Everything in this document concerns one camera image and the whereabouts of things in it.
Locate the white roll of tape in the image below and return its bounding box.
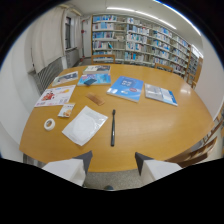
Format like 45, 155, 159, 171
43, 118, 56, 132

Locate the white clear plastic packet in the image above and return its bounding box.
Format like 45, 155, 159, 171
61, 105, 109, 147

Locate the black toothbrush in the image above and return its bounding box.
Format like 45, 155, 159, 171
110, 109, 117, 148

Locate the white red printed leaflet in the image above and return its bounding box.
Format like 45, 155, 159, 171
34, 84, 77, 108

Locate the grey blue magazine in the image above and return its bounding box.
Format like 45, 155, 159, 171
143, 82, 179, 107

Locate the wooden comb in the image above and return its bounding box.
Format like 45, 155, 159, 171
85, 92, 106, 107

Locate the thick blue book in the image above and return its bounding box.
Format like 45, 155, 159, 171
106, 75, 145, 103

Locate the small dark blue pouch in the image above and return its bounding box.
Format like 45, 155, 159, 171
82, 77, 98, 86

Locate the grey white booklet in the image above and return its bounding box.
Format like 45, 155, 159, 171
51, 70, 80, 88

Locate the grey radiator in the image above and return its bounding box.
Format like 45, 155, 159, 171
31, 57, 64, 96

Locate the light blue picture book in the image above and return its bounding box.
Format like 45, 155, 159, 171
77, 73, 112, 87

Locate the dark covered book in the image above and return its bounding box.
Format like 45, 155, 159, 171
82, 64, 111, 75

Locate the library bookshelf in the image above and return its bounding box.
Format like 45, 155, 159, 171
91, 13, 201, 80

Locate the white curtain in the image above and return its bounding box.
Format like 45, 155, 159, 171
30, 5, 68, 74

